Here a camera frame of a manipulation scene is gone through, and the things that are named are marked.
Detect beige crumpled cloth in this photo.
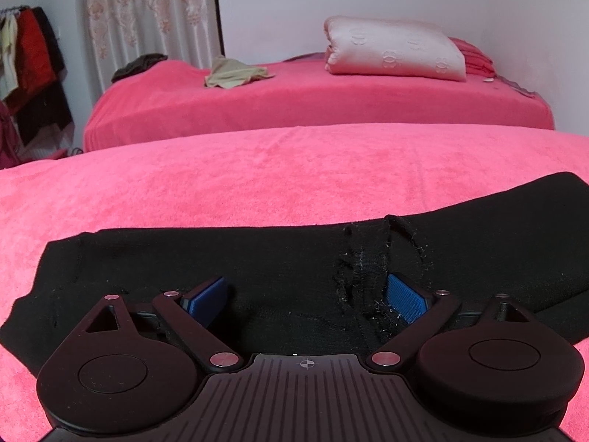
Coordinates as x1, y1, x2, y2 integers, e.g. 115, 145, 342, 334
204, 55, 276, 90

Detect black hanging clothes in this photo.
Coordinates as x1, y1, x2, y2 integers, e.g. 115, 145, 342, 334
18, 6, 75, 147

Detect red hanging jacket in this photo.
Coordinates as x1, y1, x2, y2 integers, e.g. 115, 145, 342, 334
17, 8, 57, 100

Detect maroon hanging garment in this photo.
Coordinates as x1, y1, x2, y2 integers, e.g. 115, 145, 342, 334
0, 100, 22, 169

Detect folded pale pink quilt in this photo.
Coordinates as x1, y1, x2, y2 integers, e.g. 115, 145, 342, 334
323, 15, 467, 83

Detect folded red blanket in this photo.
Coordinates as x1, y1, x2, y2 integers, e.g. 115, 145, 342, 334
448, 37, 497, 78

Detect white patterned curtain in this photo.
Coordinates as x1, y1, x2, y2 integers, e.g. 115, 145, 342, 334
84, 0, 224, 98

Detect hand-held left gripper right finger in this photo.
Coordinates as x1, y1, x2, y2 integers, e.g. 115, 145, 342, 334
367, 273, 539, 373

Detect dark crumpled cloth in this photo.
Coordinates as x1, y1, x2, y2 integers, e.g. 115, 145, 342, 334
112, 54, 169, 84

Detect pale yellow hanging garment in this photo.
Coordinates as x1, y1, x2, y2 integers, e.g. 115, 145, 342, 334
0, 11, 20, 100

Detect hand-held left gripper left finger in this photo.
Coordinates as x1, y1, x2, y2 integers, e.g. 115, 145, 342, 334
82, 276, 244, 373

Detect black knit pants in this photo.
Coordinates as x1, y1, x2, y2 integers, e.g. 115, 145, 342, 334
0, 171, 589, 376

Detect bed with red cover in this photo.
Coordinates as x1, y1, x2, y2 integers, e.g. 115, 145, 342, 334
83, 52, 556, 153

